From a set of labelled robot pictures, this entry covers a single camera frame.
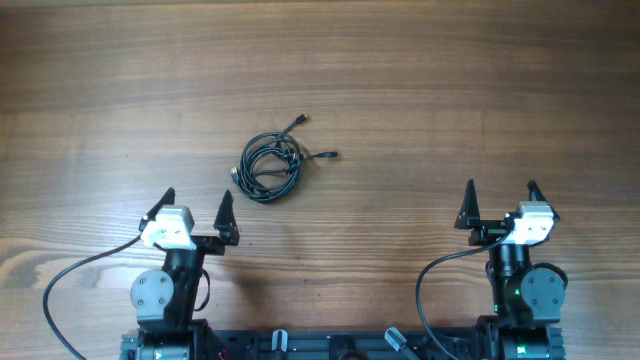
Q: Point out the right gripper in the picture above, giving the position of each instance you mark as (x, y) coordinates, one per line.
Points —
(495, 228)

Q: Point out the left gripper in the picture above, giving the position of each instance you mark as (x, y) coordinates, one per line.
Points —
(223, 224)

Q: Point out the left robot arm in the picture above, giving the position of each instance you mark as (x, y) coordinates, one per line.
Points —
(165, 298)

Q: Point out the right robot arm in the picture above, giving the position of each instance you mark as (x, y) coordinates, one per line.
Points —
(527, 297)

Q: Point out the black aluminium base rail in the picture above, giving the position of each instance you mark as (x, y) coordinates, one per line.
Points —
(350, 345)

